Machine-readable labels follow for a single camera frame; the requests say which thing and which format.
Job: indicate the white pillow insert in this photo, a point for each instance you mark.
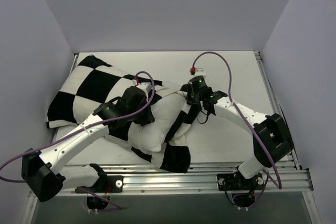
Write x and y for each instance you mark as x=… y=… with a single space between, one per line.
x=150 y=138

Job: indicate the black white checkered pillowcase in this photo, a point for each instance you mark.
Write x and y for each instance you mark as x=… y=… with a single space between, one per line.
x=94 y=82

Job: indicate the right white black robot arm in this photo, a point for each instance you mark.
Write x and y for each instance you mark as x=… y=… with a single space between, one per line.
x=271 y=137

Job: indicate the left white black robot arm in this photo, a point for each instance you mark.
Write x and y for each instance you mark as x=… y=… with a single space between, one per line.
x=45 y=172

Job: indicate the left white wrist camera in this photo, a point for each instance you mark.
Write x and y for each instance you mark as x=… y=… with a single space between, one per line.
x=144 y=86

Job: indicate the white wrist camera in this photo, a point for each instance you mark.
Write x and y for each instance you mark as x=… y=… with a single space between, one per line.
x=144 y=86
x=198 y=72

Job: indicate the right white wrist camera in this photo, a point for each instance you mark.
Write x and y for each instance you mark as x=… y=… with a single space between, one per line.
x=198 y=72

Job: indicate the aluminium front rail frame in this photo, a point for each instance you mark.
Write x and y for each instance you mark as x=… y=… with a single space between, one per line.
x=152 y=196

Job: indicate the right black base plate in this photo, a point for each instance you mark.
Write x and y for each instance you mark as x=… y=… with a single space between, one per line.
x=235 y=182

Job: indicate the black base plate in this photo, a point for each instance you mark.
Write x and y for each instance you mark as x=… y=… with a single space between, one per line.
x=235 y=182
x=115 y=183

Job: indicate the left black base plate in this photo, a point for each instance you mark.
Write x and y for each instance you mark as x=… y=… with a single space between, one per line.
x=115 y=183

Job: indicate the right aluminium side rail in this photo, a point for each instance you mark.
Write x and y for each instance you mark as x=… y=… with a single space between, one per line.
x=274 y=102

